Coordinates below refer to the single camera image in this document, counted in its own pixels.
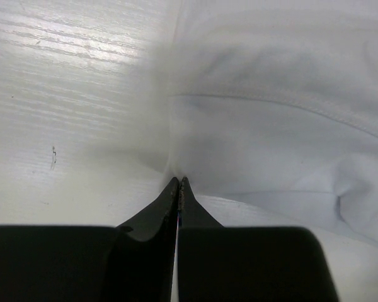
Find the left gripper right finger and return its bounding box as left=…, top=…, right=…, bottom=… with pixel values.
left=178, top=178, right=338, bottom=301

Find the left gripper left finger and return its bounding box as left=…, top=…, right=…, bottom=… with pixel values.
left=0, top=179, right=180, bottom=301

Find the light white skirt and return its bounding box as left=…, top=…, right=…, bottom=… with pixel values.
left=139, top=1, right=378, bottom=244

